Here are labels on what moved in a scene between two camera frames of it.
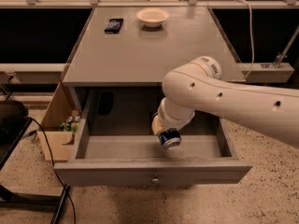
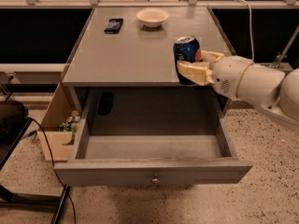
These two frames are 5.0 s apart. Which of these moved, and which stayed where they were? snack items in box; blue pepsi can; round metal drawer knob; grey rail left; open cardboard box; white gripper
Moved: white gripper; blue pepsi can
Stayed: round metal drawer knob; open cardboard box; grey rail left; snack items in box
